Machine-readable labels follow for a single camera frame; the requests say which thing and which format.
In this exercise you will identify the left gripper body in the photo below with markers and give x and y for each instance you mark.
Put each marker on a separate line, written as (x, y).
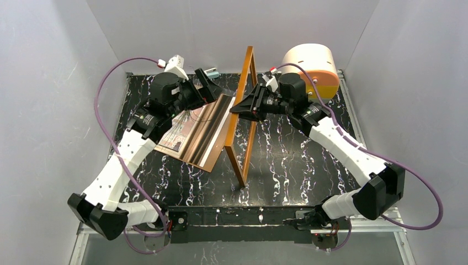
(198, 89)

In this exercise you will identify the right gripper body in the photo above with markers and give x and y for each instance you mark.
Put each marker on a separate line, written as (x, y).
(258, 104)

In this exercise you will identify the printed photo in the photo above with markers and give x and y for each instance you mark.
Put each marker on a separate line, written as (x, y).
(193, 131)

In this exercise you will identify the brown backing board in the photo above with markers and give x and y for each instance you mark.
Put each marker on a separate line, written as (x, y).
(215, 157)

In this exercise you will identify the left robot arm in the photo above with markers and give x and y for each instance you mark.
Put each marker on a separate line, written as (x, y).
(98, 206)

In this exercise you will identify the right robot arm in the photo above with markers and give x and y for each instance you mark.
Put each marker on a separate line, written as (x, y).
(380, 183)

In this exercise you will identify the teal white small device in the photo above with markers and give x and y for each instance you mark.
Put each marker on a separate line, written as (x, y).
(212, 73)

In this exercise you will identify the white orange cylinder box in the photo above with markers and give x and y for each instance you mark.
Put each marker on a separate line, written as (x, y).
(318, 62)

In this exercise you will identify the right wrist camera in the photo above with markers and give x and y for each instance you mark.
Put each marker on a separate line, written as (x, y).
(270, 80)

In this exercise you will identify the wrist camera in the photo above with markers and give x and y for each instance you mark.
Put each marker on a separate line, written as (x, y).
(173, 65)
(270, 80)

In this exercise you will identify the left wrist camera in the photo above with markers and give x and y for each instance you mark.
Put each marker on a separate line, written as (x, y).
(173, 65)

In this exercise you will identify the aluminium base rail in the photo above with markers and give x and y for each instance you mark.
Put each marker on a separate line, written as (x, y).
(277, 223)

